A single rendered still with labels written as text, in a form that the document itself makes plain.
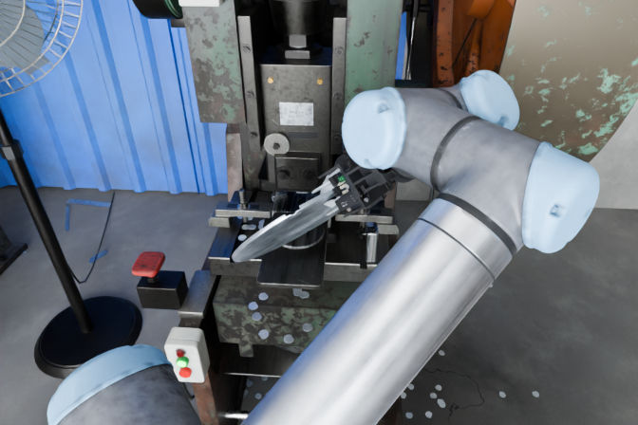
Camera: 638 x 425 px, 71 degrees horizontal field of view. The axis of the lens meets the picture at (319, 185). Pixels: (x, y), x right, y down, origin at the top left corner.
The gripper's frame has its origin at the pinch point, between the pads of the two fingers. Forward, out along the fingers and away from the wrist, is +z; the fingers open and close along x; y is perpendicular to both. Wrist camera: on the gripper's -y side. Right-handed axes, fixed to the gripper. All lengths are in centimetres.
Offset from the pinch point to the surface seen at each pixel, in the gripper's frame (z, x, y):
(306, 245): 26.9, 7.2, -8.3
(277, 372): 65, 36, -2
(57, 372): 138, 4, 37
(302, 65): 4.3, -24.6, -15.0
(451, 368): 66, 79, -60
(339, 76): -0.8, -18.4, -16.9
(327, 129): 11.3, -12.1, -18.2
